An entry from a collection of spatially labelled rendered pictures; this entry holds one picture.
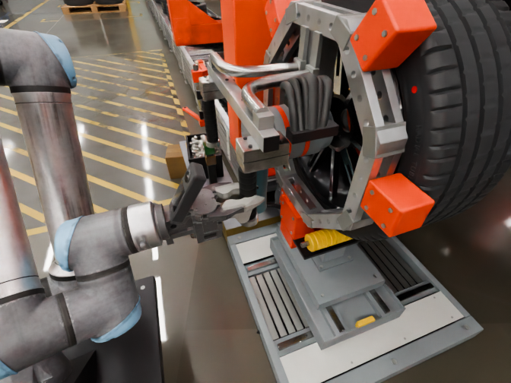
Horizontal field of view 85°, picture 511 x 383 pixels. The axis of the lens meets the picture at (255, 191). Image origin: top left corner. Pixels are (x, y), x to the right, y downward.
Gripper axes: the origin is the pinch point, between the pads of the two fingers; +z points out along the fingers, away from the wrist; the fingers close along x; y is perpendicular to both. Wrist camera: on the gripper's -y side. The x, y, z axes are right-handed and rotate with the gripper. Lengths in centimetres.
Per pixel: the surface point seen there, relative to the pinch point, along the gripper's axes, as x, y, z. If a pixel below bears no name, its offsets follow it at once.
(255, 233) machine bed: -48, 75, 18
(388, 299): 7, 68, 54
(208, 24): -248, 16, 45
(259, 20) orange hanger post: -55, -21, 21
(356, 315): 9, 68, 38
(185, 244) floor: -60, 83, -18
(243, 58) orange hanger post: -55, -10, 16
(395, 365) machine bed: 27, 75, 44
